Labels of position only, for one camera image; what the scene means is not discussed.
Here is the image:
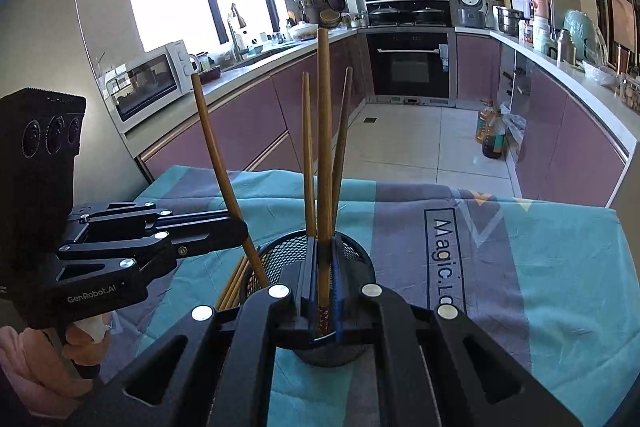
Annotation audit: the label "stainless steel pot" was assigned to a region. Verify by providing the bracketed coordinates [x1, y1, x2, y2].
[494, 6, 525, 36]

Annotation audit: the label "wooden slatted board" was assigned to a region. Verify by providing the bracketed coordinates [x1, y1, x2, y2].
[587, 0, 640, 72]

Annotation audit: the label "white ceramic casserole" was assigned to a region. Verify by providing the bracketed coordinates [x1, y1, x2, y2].
[289, 22, 318, 42]

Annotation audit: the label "purple kitchen base cabinets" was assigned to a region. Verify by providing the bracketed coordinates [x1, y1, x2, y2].
[455, 32, 628, 208]
[137, 32, 368, 188]

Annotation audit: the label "steel thermos flask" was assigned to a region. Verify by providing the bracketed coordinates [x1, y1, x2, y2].
[555, 28, 577, 66]

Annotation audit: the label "steel kitchen faucet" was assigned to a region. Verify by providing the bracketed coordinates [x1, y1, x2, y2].
[227, 3, 249, 60]

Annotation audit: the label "person's left hand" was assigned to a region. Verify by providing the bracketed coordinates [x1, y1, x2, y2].
[62, 313, 113, 365]

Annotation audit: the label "wooden chopstick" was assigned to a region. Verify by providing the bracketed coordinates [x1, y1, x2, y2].
[301, 72, 317, 239]
[191, 73, 269, 288]
[331, 67, 354, 234]
[317, 27, 334, 338]

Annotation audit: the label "black lidded pot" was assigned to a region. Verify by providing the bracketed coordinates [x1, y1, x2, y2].
[367, 4, 411, 26]
[412, 7, 446, 26]

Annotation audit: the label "plastic bag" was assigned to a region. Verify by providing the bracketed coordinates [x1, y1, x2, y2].
[500, 104, 527, 152]

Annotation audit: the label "white microwave oven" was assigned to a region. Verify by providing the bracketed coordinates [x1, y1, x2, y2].
[98, 39, 201, 135]

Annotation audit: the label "silver rice cooker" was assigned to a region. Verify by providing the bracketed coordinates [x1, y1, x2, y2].
[454, 0, 487, 29]

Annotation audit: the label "mint green appliance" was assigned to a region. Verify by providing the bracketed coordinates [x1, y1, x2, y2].
[562, 9, 608, 65]

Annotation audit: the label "oil bottles on floor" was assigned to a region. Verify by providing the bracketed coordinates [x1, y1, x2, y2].
[481, 107, 508, 159]

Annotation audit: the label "black mesh utensil holder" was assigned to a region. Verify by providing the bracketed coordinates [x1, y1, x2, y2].
[240, 229, 378, 368]

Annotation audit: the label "black built-in oven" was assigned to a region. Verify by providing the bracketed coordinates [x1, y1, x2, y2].
[366, 31, 451, 98]

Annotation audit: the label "pink kettle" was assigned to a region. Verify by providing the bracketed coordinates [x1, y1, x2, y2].
[530, 0, 552, 25]

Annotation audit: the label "teal grey printed tablecloth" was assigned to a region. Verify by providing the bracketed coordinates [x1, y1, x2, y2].
[107, 164, 632, 427]

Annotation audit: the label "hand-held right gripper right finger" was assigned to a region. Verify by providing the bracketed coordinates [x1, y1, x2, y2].
[330, 234, 583, 427]

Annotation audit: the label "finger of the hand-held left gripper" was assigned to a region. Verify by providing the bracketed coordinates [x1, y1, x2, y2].
[55, 221, 249, 295]
[67, 201, 246, 233]

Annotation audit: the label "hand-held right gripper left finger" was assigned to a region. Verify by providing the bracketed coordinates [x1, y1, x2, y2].
[65, 236, 321, 427]

